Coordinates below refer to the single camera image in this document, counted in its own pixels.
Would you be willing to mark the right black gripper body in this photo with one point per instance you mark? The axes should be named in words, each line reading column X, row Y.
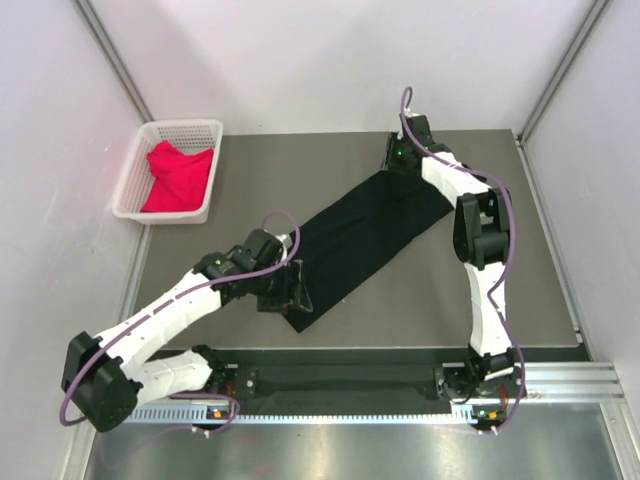
column 396, row 159

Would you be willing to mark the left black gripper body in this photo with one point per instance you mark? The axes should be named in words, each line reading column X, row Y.
column 273, row 290

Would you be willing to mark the black t-shirt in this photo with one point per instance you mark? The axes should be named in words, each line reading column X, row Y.
column 349, row 241

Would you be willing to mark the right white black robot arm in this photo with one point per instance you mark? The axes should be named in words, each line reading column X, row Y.
column 481, row 241

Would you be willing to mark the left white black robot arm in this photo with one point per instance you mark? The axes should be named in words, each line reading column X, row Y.
column 107, row 376

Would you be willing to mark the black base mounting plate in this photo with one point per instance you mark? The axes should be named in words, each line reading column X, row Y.
column 351, row 381

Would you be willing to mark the crumpled red t-shirt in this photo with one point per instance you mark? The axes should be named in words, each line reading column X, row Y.
column 180, row 180

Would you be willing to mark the white perforated plastic basket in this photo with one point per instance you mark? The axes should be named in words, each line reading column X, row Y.
column 190, row 137

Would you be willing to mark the grey slotted cable duct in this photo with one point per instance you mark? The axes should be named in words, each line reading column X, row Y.
column 218, row 412

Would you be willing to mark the aluminium frame rail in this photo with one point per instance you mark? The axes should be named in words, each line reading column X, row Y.
column 573, row 383

